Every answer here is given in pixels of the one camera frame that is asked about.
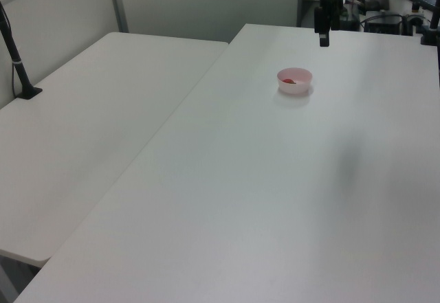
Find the red strawberry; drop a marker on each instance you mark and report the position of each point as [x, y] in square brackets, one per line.
[289, 81]

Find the pink plastic bowl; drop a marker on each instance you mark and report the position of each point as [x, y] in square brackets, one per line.
[295, 88]

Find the dark box with green parts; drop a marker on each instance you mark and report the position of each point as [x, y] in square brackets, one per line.
[350, 19]

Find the black electronics box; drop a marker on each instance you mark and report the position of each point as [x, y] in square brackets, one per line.
[383, 24]

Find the black clamp stand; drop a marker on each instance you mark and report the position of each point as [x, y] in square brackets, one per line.
[429, 35]

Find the black camera stand pole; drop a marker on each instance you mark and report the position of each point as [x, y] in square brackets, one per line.
[15, 59]

